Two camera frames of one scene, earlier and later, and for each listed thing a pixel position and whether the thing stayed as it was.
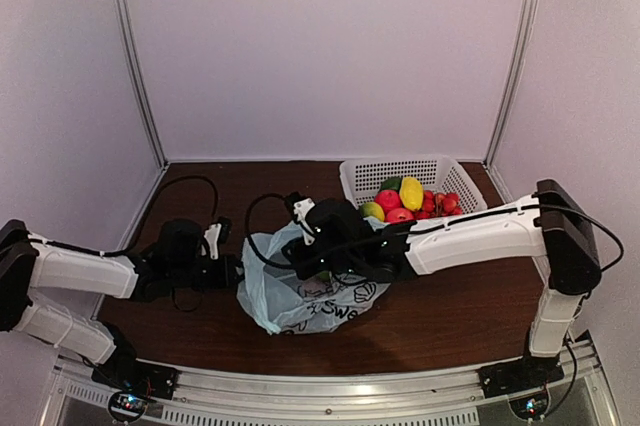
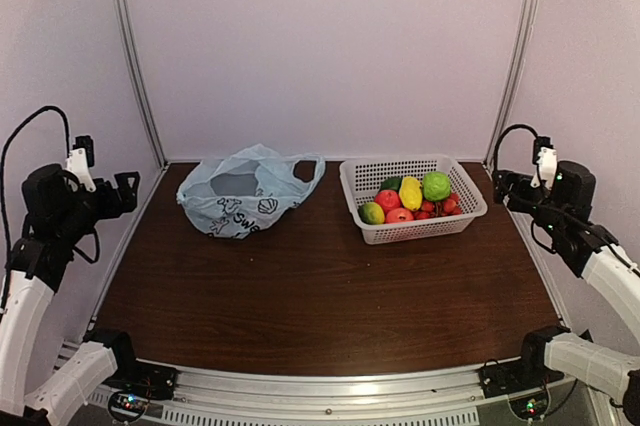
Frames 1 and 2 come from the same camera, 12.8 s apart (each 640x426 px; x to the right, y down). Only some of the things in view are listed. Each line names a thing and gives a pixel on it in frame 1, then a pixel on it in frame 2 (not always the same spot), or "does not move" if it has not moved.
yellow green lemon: x=372 y=208 does not move
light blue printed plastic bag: x=280 y=299 → x=238 y=194
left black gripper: x=225 y=274 → x=126 y=197
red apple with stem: x=395 y=215 does not move
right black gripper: x=296 y=255 → x=508 y=178
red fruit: x=389 y=199 does not move
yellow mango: x=411 y=193 does not move
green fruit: x=393 y=182 does not move
